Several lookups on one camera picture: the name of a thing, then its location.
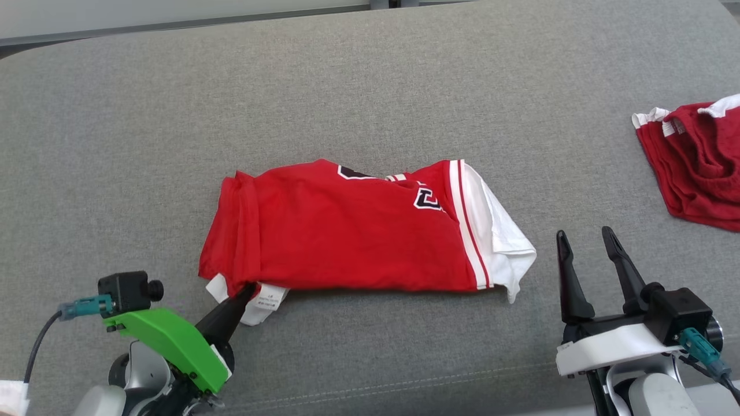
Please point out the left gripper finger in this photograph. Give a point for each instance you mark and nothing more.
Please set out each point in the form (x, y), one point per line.
(228, 315)

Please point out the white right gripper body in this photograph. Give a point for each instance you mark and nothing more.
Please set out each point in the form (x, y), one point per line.
(613, 346)

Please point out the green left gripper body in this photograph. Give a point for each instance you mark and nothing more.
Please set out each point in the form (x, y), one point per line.
(173, 341)

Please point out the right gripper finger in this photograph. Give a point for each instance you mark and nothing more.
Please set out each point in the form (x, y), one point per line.
(572, 289)
(627, 271)

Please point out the red shorts white stripe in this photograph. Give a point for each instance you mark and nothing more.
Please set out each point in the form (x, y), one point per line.
(699, 167)

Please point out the red white basketball jersey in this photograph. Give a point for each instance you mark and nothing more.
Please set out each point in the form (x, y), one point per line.
(347, 231)

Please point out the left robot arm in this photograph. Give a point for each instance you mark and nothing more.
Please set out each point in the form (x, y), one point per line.
(144, 370)

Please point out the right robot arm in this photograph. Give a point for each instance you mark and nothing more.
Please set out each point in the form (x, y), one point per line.
(653, 398)

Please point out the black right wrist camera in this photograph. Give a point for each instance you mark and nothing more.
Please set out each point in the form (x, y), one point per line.
(676, 312)

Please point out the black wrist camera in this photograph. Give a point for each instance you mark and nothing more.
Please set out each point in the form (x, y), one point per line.
(124, 292)
(676, 312)

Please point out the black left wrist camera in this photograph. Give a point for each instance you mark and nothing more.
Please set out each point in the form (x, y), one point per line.
(124, 292)

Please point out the grey partition post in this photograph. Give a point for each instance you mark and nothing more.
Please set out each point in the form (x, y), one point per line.
(399, 3)

